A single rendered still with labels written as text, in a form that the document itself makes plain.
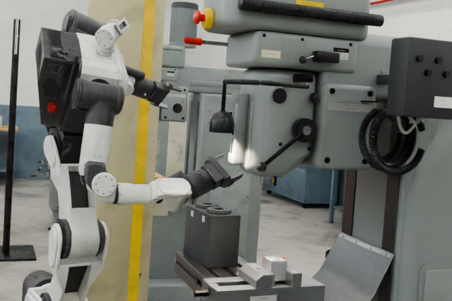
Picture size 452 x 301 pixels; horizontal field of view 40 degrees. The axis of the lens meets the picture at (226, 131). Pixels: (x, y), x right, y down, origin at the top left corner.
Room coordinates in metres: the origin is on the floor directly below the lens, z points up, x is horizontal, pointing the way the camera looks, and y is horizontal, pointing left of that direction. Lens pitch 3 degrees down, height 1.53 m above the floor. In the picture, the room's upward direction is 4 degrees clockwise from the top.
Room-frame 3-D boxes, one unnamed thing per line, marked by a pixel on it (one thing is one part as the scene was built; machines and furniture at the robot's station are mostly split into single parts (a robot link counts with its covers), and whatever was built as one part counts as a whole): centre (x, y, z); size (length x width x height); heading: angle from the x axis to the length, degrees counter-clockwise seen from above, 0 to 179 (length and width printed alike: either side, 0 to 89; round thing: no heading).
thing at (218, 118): (1.80, 0.01, 1.46); 0.07 x 0.07 x 0.06
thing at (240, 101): (1.87, -0.04, 1.45); 0.04 x 0.04 x 0.21; 21
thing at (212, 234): (2.29, 0.03, 1.03); 0.22 x 0.12 x 0.20; 27
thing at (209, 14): (1.82, 0.08, 1.76); 0.06 x 0.02 x 0.06; 21
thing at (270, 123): (1.91, -0.14, 1.47); 0.21 x 0.19 x 0.32; 21
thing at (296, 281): (1.82, -0.14, 0.99); 0.35 x 0.15 x 0.11; 112
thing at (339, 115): (1.97, -0.32, 1.47); 0.24 x 0.19 x 0.26; 21
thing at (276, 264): (1.83, -0.17, 1.04); 0.06 x 0.05 x 0.06; 22
